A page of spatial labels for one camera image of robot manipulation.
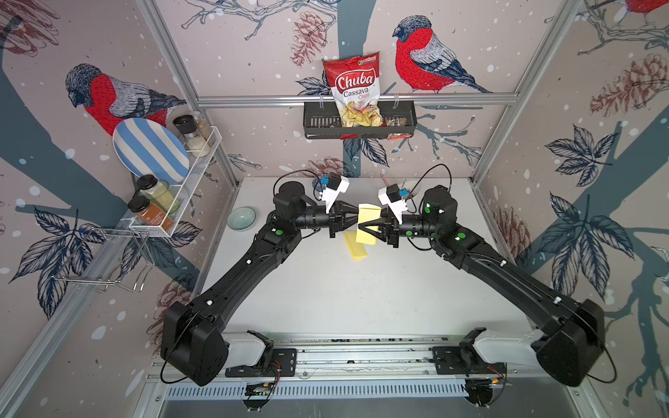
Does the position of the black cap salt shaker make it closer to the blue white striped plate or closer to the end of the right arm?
the blue white striped plate

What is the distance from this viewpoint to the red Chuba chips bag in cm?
80

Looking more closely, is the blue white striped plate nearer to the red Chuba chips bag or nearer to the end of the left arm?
the end of the left arm

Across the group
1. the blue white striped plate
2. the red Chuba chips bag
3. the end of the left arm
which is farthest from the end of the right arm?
the blue white striped plate

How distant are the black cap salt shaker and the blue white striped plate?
3cm

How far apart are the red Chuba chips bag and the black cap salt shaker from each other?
0.46 metres

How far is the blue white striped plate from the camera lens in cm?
67
